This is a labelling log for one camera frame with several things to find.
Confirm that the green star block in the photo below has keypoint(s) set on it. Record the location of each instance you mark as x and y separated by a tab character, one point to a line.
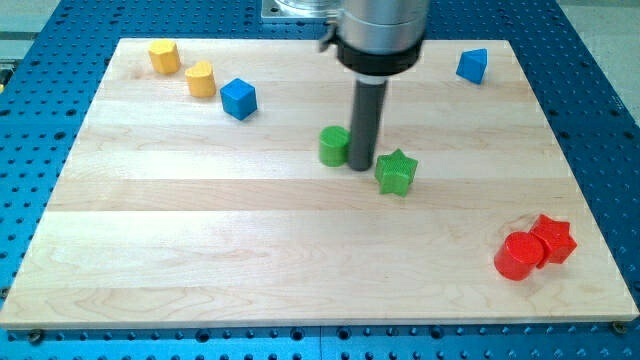
395	173

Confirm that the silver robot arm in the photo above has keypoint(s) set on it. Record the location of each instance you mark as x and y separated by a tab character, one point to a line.
377	39

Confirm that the light wooden board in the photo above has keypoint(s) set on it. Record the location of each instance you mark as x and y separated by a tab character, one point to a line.
169	212

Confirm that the red star block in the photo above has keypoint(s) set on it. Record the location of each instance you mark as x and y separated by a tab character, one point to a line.
555	238

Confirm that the green cylinder block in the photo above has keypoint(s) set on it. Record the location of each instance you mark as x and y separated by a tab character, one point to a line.
333	146

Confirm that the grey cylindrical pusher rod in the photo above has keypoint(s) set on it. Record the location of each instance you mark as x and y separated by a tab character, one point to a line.
368	102

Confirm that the blue cube block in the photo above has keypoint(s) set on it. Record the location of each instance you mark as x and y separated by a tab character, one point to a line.
239	98

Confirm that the yellow heart block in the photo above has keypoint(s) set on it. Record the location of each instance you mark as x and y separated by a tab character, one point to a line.
200	79

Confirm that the blue triangular prism block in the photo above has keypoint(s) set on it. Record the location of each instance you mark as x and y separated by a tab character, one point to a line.
472	65

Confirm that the yellow hexagon block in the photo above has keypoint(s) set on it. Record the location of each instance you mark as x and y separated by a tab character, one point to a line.
164	56

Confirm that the red cylinder block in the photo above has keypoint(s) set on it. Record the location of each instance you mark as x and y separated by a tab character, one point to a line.
519	254

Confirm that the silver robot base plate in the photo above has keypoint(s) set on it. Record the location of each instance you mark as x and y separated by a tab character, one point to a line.
283	10

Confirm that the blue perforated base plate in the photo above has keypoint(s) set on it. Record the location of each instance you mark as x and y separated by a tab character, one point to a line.
48	95

